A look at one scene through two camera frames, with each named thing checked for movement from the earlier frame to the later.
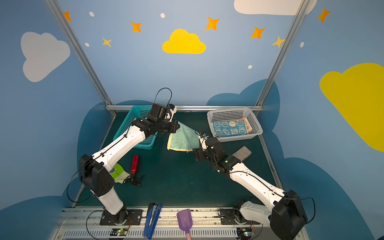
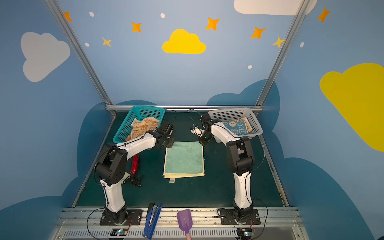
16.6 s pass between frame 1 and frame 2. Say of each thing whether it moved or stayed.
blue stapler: stayed
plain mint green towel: moved
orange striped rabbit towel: stayed
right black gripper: moved
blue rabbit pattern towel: stayed
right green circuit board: stayed
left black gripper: moved
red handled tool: stayed
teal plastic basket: stayed
